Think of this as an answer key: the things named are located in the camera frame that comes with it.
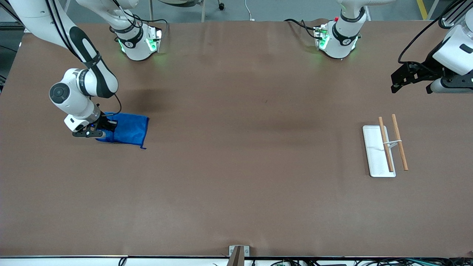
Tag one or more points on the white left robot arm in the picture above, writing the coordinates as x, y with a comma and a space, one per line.
342, 37

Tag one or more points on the white towel rack wooden bars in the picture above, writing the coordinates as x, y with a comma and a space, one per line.
377, 155

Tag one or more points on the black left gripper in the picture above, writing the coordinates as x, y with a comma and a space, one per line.
429, 64

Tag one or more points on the metal bracket with brown post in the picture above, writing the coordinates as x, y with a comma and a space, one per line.
238, 255

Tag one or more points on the blue microfibre towel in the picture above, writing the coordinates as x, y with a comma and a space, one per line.
129, 129

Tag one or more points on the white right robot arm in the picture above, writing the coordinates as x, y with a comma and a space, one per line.
88, 51

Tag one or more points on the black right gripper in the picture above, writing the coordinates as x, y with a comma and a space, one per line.
107, 123

